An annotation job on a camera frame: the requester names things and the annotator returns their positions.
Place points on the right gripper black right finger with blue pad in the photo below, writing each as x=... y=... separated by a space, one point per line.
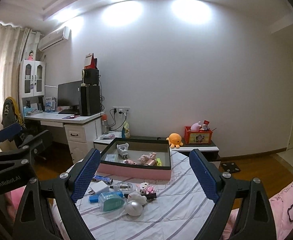
x=254 y=220

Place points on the silver white egg toy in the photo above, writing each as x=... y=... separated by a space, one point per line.
x=133 y=208

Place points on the teal round clear container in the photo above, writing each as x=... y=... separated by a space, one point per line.
x=110 y=201

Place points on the pink quilt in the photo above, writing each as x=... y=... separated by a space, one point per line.
x=282 y=209

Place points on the white cup in box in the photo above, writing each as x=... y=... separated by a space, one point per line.
x=122 y=150

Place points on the pink plush in crate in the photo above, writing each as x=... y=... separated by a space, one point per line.
x=196 y=127

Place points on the pink doll in box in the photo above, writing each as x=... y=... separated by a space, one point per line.
x=148 y=160

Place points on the pink white block figure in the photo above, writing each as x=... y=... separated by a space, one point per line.
x=145 y=188

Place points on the white power adapter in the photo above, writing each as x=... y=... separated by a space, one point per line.
x=98 y=188

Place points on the beige curtain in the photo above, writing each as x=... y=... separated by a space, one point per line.
x=12 y=44

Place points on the black computer tower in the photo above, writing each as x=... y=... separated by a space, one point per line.
x=89 y=100

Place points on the pink and black storage box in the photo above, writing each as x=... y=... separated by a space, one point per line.
x=112 y=163

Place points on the orange octopus plush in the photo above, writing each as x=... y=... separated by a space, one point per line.
x=174 y=140

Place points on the red toy crate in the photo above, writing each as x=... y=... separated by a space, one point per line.
x=198 y=137

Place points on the white glass door cabinet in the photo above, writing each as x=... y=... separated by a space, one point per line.
x=31 y=78

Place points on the black hair clip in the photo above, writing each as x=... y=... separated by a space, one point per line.
x=149 y=196

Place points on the black computer monitor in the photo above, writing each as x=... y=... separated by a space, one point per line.
x=68 y=94

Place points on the black yellow jacket on chair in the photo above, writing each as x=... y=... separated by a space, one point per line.
x=12 y=115

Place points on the black bathroom scale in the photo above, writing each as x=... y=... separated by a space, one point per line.
x=230 y=167

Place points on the white air conditioner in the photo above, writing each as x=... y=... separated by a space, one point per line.
x=55 y=37

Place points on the white desk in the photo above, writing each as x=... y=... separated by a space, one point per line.
x=80 y=132

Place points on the white striped bed sheet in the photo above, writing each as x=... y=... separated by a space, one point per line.
x=178 y=212

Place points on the blue small carton box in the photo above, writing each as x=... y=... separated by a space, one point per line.
x=106 y=180

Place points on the blue highlighter marker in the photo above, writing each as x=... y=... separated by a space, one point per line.
x=97 y=198

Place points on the white wall power outlet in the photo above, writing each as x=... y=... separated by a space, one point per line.
x=121 y=109

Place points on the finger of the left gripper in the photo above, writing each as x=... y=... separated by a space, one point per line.
x=33 y=148
x=10 y=132

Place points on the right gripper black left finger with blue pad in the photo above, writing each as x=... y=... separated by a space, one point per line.
x=34 y=219

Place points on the red white calendar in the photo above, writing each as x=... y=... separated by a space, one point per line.
x=90 y=61

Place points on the black speaker box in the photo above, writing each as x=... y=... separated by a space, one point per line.
x=90 y=76

